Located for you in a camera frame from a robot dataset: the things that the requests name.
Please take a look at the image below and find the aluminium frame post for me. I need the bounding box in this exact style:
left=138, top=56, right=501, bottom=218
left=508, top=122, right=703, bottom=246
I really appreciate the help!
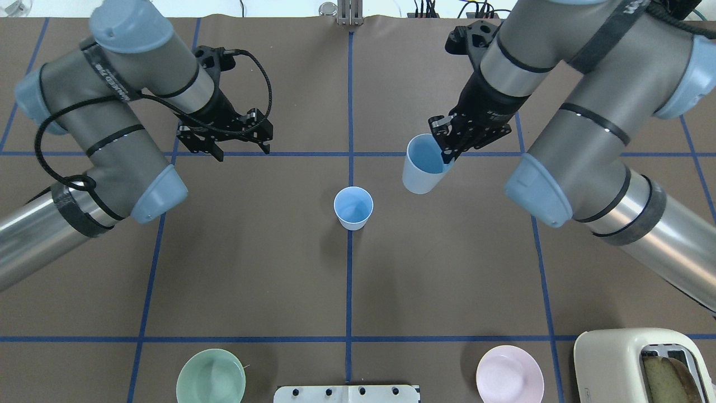
left=336, top=0, right=365, bottom=26

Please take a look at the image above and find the white central post base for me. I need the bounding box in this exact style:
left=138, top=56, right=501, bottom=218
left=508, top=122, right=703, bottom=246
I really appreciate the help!
left=273, top=385, right=421, bottom=402

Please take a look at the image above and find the green bowl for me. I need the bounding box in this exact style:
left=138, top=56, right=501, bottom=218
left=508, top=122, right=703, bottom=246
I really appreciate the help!
left=176, top=349, right=247, bottom=402

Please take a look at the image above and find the cream toaster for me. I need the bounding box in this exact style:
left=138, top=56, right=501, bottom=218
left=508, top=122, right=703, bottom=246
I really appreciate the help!
left=573, top=327, right=714, bottom=402

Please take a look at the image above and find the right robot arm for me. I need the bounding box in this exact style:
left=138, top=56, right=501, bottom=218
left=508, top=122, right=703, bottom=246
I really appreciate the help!
left=428, top=1, right=715, bottom=313

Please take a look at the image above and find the black orange power strip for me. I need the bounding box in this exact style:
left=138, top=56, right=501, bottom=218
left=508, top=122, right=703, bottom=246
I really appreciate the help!
left=414, top=0, right=501, bottom=20

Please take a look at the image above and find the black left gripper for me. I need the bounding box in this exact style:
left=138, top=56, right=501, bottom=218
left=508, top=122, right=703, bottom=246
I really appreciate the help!
left=177, top=90, right=273, bottom=162

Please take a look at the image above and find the small metal cylinder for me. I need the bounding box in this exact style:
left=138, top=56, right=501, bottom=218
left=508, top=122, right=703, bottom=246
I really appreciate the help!
left=319, top=2, right=338, bottom=16

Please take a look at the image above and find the bread slice in toaster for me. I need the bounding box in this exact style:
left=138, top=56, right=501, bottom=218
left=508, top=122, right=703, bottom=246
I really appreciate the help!
left=642, top=355, right=703, bottom=402

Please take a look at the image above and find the pink bowl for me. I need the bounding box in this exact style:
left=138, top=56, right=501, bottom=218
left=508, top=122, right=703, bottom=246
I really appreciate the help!
left=475, top=345, right=545, bottom=402

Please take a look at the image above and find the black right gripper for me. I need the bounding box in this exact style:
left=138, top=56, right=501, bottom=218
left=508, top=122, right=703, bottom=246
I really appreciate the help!
left=428, top=71, right=529, bottom=166

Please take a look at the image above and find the blue cup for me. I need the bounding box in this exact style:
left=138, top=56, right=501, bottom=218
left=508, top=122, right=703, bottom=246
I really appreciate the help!
left=333, top=186, right=374, bottom=231
left=402, top=133, right=454, bottom=195

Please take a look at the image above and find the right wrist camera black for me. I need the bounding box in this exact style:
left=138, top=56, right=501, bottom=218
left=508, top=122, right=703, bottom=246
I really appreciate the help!
left=444, top=20, right=500, bottom=57

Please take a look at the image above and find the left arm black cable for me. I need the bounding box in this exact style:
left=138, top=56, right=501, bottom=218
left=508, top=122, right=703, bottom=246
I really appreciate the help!
left=35, top=49, right=275, bottom=192

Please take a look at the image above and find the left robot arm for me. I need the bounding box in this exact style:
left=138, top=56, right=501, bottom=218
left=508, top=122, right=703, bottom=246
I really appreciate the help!
left=2, top=1, right=274, bottom=290

